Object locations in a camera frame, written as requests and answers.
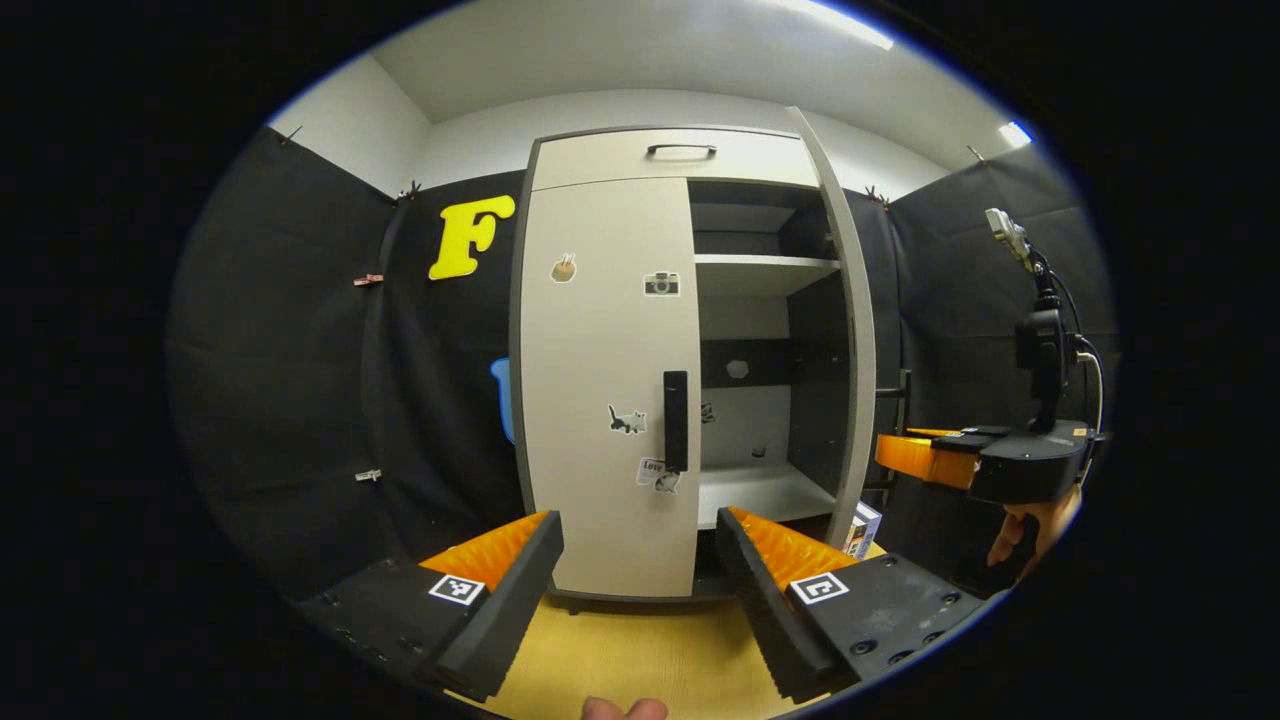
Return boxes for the grey shoe cabinet door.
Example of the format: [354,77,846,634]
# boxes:
[785,107,878,549]
[520,178,703,599]

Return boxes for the grey cabinet drawer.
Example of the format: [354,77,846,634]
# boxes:
[530,128,821,191]

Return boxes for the grey double-door shoe cabinet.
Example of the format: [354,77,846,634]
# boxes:
[508,105,881,606]

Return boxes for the black door handle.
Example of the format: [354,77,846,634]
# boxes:
[663,370,690,473]

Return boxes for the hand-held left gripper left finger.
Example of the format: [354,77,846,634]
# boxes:
[298,510,566,703]

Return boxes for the long ceiling light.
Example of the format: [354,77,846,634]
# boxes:
[770,0,896,51]

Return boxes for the white cabinet shelf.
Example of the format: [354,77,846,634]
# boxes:
[694,253,843,298]

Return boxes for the black metal stand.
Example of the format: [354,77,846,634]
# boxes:
[875,368,913,491]

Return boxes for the black backdrop cloth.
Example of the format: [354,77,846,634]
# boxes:
[165,125,1121,601]

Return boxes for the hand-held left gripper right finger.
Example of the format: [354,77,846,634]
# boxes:
[713,506,991,704]

